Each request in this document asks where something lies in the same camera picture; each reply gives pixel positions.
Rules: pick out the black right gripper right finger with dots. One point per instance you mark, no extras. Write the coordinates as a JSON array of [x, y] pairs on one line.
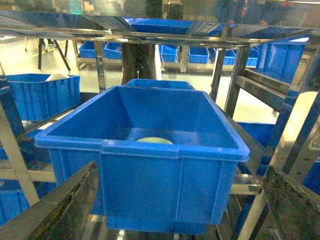
[[296, 208]]

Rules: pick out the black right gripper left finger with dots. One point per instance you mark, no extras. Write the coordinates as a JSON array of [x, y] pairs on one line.
[[60, 215]]

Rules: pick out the light green bowl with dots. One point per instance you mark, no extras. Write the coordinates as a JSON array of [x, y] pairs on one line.
[[154, 140]]

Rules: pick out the blue bin at left shelf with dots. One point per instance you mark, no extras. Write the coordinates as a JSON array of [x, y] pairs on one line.
[[37, 99]]

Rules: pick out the large blue target bin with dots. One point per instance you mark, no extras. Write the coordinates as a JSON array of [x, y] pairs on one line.
[[177, 187]]

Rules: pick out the person dark trousers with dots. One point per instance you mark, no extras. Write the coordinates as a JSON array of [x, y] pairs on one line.
[[138, 61]]

